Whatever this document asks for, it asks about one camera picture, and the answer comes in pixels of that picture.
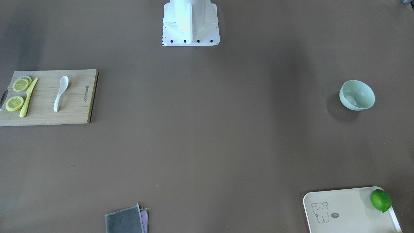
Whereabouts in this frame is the light green bowl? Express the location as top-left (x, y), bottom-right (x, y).
top-left (339, 80), bottom-right (376, 111)

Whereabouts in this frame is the white ceramic spoon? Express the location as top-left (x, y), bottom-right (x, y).
top-left (53, 75), bottom-right (69, 112)

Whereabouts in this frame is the grey folded cloth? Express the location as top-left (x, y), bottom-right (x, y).
top-left (105, 203), bottom-right (149, 233)

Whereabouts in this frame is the bamboo cutting board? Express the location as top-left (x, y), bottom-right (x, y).
top-left (0, 69), bottom-right (99, 127)

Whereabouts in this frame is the cream tray with bunny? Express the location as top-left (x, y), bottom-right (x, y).
top-left (303, 187), bottom-right (402, 233)

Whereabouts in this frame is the yellow plastic knife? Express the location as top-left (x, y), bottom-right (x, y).
top-left (19, 78), bottom-right (38, 117)

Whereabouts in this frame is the lemon slice near knife blade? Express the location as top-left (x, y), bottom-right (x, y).
top-left (12, 76), bottom-right (32, 92)

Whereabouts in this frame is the green lime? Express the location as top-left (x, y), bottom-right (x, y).
top-left (370, 189), bottom-right (392, 213)

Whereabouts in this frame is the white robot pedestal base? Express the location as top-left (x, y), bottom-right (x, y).
top-left (162, 0), bottom-right (220, 46)

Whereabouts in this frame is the lemon slice near knife handle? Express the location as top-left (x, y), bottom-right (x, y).
top-left (5, 96), bottom-right (25, 112)

